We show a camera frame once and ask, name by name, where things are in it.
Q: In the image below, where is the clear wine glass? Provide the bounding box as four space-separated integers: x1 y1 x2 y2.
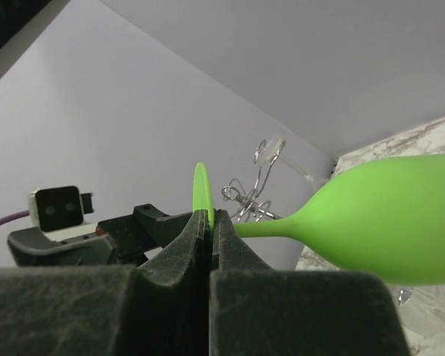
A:
394 286 414 306
254 131 329 187

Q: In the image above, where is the green plastic wine glass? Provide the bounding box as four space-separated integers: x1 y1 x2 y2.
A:
192 154 445 287

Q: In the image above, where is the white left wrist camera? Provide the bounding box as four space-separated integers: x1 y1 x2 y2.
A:
28 185 94 242

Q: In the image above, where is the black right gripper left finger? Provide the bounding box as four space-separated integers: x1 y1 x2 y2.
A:
0 211 212 355

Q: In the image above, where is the chrome wine glass rack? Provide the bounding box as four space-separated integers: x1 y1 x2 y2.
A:
221 137 286 223

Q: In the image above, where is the clear wine glass front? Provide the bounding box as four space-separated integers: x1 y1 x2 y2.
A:
394 286 414 306

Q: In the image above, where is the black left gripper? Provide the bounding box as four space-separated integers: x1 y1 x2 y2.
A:
7 204 192 267

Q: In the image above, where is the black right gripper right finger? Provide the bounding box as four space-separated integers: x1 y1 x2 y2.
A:
209 210 409 355

